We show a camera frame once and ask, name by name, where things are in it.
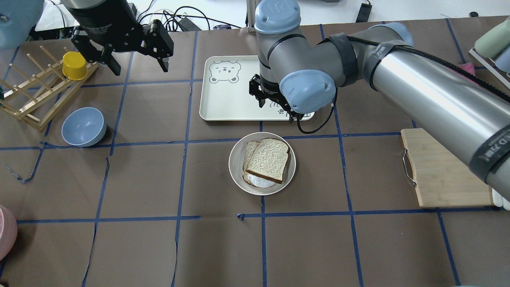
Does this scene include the black cables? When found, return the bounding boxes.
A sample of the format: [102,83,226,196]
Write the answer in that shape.
[137,0,243,32]

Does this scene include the black power adapter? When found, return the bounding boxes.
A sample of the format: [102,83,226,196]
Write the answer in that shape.
[355,2,372,22]

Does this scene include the pink cloth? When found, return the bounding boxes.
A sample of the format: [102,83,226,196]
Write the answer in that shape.
[457,62,476,76]

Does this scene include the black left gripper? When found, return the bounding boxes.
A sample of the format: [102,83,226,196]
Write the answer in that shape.
[69,0,174,76]

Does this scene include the bread slice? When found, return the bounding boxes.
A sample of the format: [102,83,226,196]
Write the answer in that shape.
[245,138,290,184]
[242,141,260,187]

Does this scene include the white plastic knife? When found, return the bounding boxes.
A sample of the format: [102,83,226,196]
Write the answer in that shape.
[492,189,510,211]

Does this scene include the yellow cup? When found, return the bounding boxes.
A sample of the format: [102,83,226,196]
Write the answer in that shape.
[62,51,88,81]

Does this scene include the wooden dish rack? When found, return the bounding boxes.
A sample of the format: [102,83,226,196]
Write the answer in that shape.
[1,45,98,132]

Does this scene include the green bowl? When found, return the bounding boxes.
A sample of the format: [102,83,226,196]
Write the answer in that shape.
[474,18,510,58]

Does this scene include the wooden cutting board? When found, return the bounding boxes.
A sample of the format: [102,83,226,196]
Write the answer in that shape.
[400,128,494,208]

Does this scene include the pink bowl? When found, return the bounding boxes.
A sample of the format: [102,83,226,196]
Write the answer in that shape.
[0,205,18,260]

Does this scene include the bread slice under egg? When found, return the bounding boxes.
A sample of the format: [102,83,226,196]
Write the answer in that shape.
[242,141,260,187]

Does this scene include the aluminium frame post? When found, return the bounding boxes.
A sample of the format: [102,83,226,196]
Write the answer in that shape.
[245,0,260,33]

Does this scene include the cream round plate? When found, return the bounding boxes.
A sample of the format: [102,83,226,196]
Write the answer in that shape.
[228,132,296,196]

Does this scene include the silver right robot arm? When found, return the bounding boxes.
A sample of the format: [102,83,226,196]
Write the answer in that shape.
[249,0,510,199]

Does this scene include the cream bear serving tray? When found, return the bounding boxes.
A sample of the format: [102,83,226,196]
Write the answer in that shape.
[199,55,315,122]

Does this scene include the fried egg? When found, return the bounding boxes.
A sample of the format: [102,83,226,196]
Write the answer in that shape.
[245,173,276,188]

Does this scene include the blue bowl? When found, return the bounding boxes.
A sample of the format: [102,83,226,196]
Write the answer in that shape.
[61,107,107,147]

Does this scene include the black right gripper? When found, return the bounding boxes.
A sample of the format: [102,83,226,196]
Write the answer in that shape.
[248,75,300,123]

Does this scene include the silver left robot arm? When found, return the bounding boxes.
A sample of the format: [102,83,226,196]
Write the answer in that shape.
[0,0,174,76]

